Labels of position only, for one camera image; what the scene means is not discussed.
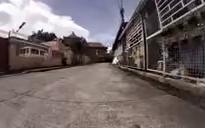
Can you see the brown houses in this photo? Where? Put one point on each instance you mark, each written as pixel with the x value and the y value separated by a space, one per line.
pixel 86 50

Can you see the grey concrete road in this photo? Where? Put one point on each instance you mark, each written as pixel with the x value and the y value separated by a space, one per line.
pixel 90 96

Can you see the pole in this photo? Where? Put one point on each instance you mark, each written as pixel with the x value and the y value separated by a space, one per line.
pixel 121 11

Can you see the dark treetops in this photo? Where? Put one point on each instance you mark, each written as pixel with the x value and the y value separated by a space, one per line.
pixel 41 35

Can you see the beige walled house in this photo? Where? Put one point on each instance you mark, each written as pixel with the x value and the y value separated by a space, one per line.
pixel 33 55

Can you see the concrete kerb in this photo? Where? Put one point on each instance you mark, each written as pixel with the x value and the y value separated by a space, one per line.
pixel 170 81

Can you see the raised pavement strip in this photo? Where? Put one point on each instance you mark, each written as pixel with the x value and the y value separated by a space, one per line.
pixel 30 70

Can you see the building with metal grille fence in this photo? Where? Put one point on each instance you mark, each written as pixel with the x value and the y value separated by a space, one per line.
pixel 176 40

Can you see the street lamp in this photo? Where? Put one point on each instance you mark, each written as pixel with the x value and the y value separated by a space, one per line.
pixel 21 25

